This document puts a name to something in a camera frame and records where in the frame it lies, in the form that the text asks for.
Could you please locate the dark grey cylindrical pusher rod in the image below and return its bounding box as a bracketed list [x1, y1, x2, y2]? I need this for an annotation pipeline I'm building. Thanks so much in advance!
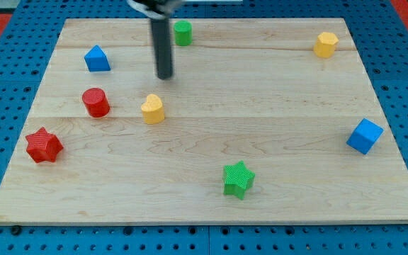
[150, 18, 173, 79]

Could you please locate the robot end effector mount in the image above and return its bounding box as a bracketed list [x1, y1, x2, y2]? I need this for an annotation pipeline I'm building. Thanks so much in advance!
[126, 0, 183, 19]

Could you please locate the blue triangle block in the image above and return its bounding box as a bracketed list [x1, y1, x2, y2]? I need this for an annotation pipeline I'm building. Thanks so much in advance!
[84, 45, 111, 72]

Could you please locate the green cylinder block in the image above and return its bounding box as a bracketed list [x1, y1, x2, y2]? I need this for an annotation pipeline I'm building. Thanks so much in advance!
[173, 21, 193, 46]

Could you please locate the yellow heart block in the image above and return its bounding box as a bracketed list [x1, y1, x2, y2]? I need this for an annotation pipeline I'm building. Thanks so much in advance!
[141, 93, 165, 125]

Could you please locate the red cylinder block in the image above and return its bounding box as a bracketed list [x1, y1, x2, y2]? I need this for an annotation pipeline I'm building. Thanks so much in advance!
[81, 88, 111, 118]

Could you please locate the light wooden board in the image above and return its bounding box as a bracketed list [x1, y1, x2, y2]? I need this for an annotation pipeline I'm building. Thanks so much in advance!
[0, 18, 408, 226]

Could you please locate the yellow hexagon block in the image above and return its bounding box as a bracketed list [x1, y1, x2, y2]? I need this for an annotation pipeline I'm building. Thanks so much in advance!
[313, 32, 339, 58]

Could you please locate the red star block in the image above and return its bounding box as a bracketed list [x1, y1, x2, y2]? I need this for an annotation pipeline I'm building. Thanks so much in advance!
[25, 127, 63, 163]

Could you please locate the green star block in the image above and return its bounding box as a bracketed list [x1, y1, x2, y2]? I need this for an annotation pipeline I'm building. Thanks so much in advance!
[222, 161, 256, 200]

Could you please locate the blue cube block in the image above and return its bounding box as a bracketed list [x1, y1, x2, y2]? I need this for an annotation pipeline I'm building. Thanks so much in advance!
[346, 118, 384, 154]

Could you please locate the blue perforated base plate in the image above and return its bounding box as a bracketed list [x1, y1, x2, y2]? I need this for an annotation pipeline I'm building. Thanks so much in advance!
[0, 0, 408, 254]

